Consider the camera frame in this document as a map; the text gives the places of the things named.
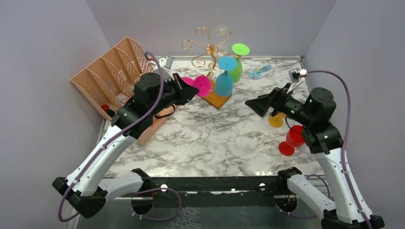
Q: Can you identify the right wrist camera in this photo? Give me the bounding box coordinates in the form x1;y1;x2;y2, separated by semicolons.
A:
287;68;308;93

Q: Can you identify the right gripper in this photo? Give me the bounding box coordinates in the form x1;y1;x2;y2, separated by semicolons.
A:
246;83;314;126

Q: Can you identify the blue wine glass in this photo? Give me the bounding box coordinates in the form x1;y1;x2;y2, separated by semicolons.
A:
214;56;237;97

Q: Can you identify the gold wine glass rack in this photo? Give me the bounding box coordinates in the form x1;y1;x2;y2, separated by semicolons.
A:
181;27;235;110

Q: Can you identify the pink plastic desk organizer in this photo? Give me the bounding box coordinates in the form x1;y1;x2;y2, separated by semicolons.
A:
70;36;178;146

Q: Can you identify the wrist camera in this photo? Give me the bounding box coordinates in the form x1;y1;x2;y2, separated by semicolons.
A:
287;68;308;93
149;55;174;81

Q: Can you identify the magenta wine glass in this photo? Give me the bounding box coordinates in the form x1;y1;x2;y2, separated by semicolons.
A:
181;75;211;98

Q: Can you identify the green wine glass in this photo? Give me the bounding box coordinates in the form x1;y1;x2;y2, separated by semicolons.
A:
229;43;250;83

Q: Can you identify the black mounting rail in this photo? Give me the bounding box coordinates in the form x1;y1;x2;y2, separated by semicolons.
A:
124;176;290;210

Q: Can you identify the small card box in organizer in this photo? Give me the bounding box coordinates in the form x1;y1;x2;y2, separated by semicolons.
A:
116;93;130;104

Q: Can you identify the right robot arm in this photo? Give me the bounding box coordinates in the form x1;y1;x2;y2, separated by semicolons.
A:
245;83;385;229

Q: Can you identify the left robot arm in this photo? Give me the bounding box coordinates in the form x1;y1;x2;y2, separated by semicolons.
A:
52;73;199;222

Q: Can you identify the yellow wine glass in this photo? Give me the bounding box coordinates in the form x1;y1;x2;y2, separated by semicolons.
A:
268;113;286;128

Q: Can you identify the clear wine glass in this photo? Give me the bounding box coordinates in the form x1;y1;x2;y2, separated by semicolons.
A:
212;25;230;53

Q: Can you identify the red black item in organizer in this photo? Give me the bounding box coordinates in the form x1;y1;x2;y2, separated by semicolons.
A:
101;104;116;118

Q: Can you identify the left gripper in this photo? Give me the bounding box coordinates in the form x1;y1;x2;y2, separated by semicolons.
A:
149;73;200;116

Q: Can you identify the red wine glass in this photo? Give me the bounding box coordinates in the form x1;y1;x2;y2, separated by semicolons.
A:
278;125;305;156

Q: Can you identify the small blue white package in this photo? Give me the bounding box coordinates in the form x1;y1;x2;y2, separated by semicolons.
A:
247;64;274;80

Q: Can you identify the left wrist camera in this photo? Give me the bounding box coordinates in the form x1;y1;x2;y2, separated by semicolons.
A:
149;55;174;81

